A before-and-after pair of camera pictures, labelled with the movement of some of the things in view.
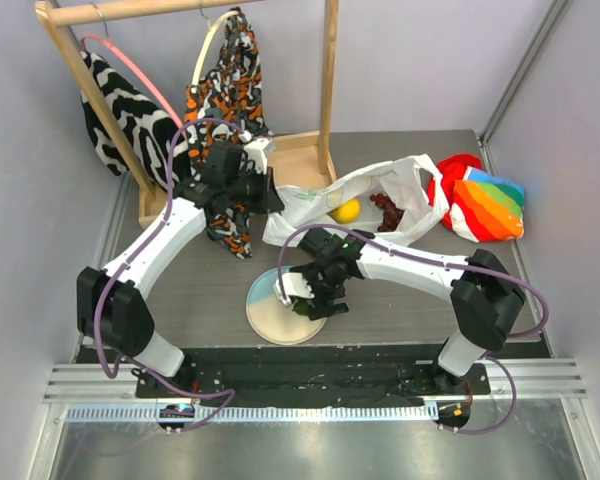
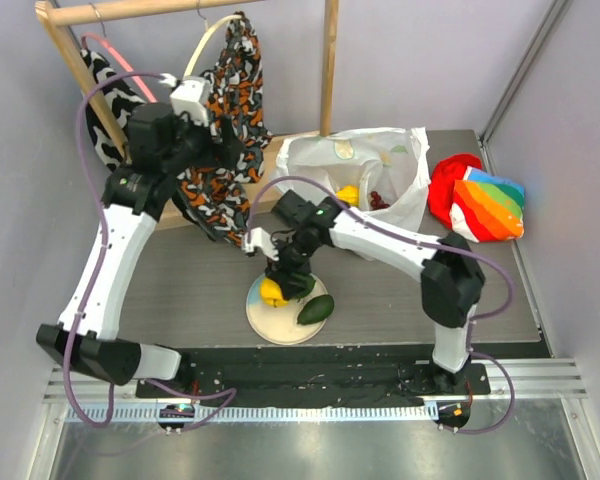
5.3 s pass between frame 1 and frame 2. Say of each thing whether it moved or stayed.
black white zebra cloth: stayed
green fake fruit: moved
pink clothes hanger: stayed
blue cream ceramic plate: stayed
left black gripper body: moved
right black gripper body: moved
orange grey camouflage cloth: stayed
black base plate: stayed
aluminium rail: stayed
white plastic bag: moved
